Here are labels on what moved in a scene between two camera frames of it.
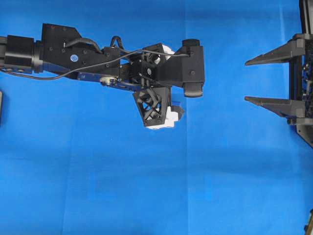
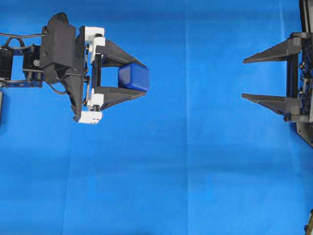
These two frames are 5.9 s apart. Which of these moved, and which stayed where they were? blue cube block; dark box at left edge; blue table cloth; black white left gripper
Moved: black white left gripper; blue cube block
Stayed: dark box at left edge; blue table cloth
